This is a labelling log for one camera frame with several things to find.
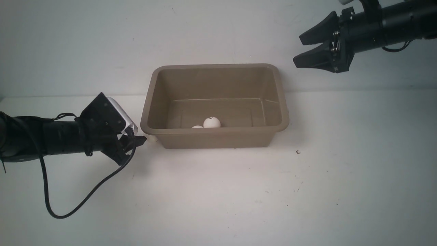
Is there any black right camera cable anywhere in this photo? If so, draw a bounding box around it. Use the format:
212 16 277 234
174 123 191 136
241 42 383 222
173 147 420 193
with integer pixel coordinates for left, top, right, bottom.
382 40 412 53

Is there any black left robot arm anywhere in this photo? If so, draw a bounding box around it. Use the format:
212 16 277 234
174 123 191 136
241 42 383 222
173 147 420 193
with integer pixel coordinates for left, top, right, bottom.
1 112 146 166

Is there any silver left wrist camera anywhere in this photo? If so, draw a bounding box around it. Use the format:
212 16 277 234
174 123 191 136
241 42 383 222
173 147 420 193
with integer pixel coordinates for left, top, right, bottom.
81 92 139 135

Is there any taupe plastic rectangular bin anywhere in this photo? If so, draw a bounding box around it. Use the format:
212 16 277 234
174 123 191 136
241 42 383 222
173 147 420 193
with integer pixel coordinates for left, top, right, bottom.
140 64 290 149

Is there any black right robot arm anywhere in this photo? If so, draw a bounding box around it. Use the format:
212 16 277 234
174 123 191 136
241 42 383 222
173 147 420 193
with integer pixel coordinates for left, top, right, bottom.
293 0 437 73

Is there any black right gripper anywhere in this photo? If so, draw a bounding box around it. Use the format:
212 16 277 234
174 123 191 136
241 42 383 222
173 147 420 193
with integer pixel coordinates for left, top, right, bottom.
293 6 388 73

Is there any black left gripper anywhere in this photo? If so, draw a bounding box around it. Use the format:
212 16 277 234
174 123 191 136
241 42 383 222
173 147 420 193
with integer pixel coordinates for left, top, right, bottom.
77 117 147 166

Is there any black camera cable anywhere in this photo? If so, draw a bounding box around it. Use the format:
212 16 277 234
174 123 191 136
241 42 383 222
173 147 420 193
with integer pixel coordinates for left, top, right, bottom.
382 40 412 53
34 113 137 219

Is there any black left camera cable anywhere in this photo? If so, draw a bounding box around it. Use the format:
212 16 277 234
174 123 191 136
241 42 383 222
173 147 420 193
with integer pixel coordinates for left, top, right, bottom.
34 113 137 219

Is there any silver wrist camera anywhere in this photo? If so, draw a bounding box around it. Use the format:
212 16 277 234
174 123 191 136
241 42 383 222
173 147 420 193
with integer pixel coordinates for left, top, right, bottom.
81 92 139 135
338 0 354 5

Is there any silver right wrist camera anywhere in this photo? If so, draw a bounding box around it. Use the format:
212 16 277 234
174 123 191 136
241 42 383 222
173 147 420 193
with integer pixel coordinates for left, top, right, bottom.
338 0 354 5

